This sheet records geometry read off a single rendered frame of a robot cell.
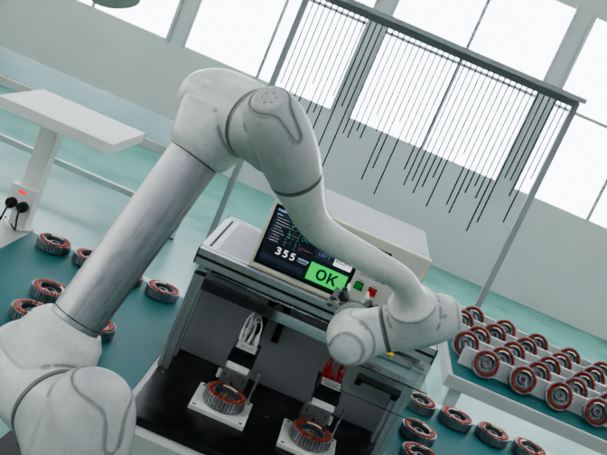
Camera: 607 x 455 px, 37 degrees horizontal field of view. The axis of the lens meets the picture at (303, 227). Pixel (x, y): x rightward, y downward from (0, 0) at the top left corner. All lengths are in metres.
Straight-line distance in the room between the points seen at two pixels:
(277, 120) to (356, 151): 7.11
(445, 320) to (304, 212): 0.43
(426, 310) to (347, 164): 6.80
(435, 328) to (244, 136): 0.61
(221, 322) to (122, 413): 1.07
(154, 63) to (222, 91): 7.23
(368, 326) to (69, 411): 0.69
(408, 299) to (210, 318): 0.86
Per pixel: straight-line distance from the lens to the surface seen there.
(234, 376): 2.46
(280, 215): 2.33
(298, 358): 2.56
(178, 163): 1.64
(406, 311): 1.86
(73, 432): 1.51
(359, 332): 1.87
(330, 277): 2.35
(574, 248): 8.92
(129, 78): 8.92
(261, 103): 1.51
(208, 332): 2.57
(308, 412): 2.47
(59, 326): 1.65
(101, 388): 1.53
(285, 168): 1.54
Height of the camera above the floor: 1.79
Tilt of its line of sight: 13 degrees down
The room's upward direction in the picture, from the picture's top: 23 degrees clockwise
